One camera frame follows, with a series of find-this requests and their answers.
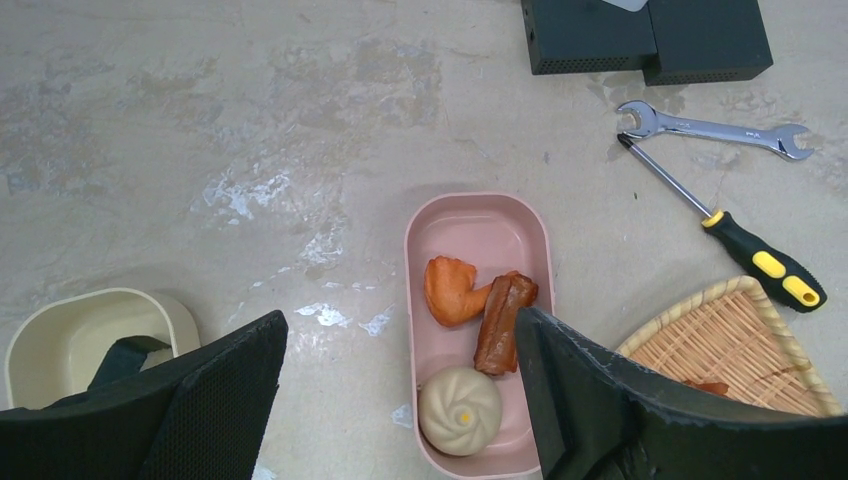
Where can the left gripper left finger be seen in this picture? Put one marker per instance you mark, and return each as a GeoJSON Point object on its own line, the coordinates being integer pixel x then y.
{"type": "Point", "coordinates": [201, 415]}

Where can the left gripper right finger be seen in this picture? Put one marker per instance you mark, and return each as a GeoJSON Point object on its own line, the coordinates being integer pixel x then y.
{"type": "Point", "coordinates": [598, 415]}

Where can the black sushi piece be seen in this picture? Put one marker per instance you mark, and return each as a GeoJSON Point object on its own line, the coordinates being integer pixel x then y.
{"type": "Point", "coordinates": [131, 368]}

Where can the dark red sausage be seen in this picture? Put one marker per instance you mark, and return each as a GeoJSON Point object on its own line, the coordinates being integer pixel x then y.
{"type": "Point", "coordinates": [496, 353]}

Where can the beige steamed bun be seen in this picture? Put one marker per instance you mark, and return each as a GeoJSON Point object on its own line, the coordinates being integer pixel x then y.
{"type": "Point", "coordinates": [460, 411]}

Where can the woven bamboo basket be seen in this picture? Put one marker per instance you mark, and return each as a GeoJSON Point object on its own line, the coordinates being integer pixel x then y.
{"type": "Point", "coordinates": [732, 333]}

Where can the pink lunch box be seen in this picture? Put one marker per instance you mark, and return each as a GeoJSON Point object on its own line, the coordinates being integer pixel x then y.
{"type": "Point", "coordinates": [496, 233]}

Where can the orange fried chicken piece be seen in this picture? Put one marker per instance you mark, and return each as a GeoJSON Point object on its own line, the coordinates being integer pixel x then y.
{"type": "Point", "coordinates": [450, 294]}

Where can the beige lunch box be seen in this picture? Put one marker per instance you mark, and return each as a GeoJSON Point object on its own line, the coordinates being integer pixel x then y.
{"type": "Point", "coordinates": [58, 349]}

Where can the white small box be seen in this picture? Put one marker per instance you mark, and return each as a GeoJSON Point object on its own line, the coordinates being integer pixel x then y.
{"type": "Point", "coordinates": [628, 5]}

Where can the dark red round food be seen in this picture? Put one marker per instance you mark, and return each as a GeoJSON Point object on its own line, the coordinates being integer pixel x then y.
{"type": "Point", "coordinates": [715, 388]}

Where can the yellow black screwdriver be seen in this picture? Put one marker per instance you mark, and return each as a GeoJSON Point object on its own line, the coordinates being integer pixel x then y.
{"type": "Point", "coordinates": [782, 277]}

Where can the silver wrench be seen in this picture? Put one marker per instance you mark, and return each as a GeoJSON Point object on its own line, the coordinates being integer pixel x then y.
{"type": "Point", "coordinates": [780, 140]}

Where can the black foam block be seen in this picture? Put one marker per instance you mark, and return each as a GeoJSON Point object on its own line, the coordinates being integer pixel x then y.
{"type": "Point", "coordinates": [672, 42]}

